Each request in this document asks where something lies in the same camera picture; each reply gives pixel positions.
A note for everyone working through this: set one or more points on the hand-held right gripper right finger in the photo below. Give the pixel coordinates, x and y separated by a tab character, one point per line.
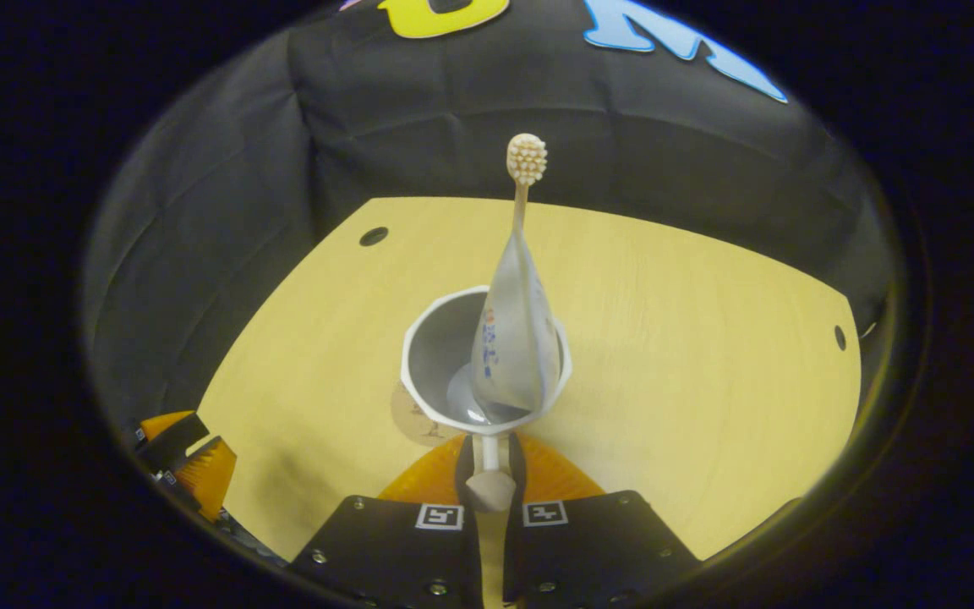
514	550

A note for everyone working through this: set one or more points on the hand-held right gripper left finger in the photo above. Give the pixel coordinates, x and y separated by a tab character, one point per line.
472	550

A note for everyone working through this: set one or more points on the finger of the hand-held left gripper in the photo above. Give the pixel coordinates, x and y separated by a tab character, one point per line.
208	478
170	436

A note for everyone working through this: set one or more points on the round cork coaster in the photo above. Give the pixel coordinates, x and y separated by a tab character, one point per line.
407	419

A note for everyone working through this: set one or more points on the white toothpaste tube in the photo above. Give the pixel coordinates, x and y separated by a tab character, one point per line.
517	338

